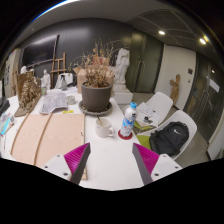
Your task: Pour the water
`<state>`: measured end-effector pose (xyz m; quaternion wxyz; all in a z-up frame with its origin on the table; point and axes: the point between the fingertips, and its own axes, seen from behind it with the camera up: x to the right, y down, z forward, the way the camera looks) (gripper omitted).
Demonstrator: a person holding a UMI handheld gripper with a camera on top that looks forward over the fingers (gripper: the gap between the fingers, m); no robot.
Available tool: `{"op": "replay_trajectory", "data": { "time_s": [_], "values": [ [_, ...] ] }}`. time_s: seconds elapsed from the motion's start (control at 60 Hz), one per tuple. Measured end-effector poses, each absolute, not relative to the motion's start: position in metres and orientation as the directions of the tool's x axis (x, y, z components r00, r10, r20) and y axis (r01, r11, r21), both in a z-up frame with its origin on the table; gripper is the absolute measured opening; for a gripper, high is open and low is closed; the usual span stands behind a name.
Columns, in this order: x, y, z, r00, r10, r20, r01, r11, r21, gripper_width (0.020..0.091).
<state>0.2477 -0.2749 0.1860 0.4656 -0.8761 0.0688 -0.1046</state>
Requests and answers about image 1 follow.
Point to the grey plant saucer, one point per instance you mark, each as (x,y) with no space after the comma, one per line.
(95,113)

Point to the white chair with papers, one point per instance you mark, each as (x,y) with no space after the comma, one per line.
(161,101)

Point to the wooden figure sculpture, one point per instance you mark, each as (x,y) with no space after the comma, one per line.
(175,90)

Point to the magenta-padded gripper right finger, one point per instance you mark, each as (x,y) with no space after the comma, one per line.
(146,160)

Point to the white plaster torso statue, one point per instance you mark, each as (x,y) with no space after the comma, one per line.
(122,66)

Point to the stack of papers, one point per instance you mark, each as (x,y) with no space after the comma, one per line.
(148,115)

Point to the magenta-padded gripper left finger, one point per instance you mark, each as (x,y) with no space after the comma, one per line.
(75,160)

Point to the dried plant in grey pot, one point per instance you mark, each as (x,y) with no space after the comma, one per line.
(96,98)

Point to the white chair behind table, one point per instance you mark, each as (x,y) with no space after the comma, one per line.
(70,79)

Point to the round ceiling spotlight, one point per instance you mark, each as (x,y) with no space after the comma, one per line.
(161,32)
(202,41)

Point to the wooden easel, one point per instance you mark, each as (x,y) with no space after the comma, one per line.
(59,70)

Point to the clear spray bottle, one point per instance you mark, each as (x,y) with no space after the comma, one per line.
(63,84)

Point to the brown carved sculpture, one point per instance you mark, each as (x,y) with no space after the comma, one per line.
(28,96)

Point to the stirring stick in mug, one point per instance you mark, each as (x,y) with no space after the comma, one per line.
(99,120)

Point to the white pedestal block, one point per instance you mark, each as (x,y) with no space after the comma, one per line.
(123,96)

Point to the small yellow marker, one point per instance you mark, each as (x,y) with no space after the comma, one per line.
(68,112)

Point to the green seat cushion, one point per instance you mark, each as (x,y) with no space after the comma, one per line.
(139,126)
(144,141)

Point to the colourful plastic packet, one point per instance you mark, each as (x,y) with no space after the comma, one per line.
(6,123)

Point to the small white bowl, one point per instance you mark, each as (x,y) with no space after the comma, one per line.
(70,100)

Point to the blue-capped white drink bottle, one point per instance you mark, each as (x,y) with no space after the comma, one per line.
(128,123)

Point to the small green-label bottle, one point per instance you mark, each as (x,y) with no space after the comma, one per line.
(44,91)

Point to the black wall screen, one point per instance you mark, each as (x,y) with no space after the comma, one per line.
(40,51)

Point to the black backpack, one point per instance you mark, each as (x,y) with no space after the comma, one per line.
(168,138)

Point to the white mug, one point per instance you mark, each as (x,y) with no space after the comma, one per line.
(103,128)

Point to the white chair with backpack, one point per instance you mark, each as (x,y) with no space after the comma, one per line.
(186,118)

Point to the plastic-wrapped booklet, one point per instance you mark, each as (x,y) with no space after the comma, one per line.
(53,101)

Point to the white cabinet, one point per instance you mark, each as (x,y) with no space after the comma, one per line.
(10,73)

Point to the small white bust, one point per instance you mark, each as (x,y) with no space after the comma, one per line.
(23,69)
(46,80)

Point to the light wooden board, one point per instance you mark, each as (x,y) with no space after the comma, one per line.
(56,136)

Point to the dark double door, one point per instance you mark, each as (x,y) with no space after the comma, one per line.
(145,63)

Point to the cardboard box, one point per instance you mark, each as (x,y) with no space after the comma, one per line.
(79,78)

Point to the black case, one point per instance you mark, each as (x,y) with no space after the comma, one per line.
(4,106)

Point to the flat round red coaster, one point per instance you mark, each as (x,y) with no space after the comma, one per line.
(122,136)

